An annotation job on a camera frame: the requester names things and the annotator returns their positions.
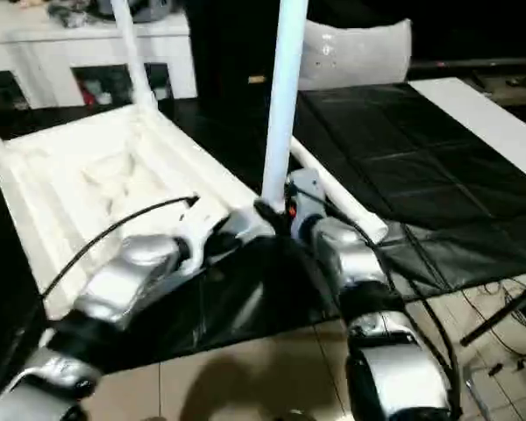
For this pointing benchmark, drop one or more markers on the white plastic table top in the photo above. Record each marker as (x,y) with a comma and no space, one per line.
(70,175)

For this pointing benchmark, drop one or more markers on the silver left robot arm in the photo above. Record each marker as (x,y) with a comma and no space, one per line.
(122,280)

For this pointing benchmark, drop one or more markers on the black work mat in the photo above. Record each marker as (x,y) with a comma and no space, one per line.
(421,153)

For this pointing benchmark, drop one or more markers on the grey cushion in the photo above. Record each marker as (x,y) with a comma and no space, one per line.
(368,57)

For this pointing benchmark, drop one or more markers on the red bottle behind glass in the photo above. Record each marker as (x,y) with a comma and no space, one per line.
(87,93)

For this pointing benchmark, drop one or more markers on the white flat board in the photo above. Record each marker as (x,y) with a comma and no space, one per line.
(486,123)

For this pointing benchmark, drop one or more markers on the grey helmet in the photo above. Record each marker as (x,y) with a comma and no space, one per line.
(151,11)

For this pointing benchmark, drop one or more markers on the white glass-door cabinet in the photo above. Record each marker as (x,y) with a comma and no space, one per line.
(70,48)

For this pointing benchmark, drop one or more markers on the beige plush toy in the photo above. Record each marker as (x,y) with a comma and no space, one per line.
(30,3)

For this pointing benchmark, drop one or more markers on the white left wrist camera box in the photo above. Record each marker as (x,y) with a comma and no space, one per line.
(201,228)

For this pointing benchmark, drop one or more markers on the black metal frame bar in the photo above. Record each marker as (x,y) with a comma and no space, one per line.
(504,313)

